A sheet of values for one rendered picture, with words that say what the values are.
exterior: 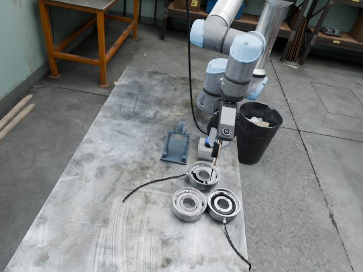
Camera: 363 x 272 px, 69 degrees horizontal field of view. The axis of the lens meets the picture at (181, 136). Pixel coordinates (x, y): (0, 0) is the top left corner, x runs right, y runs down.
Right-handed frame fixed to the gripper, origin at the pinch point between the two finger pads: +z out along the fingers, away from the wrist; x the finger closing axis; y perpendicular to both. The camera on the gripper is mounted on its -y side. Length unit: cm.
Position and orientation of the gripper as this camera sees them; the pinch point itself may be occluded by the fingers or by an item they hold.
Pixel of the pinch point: (216, 146)
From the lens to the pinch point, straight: 88.0
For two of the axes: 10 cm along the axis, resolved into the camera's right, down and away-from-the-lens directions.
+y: 1.4, -6.3, 7.7
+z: -1.4, 7.5, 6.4
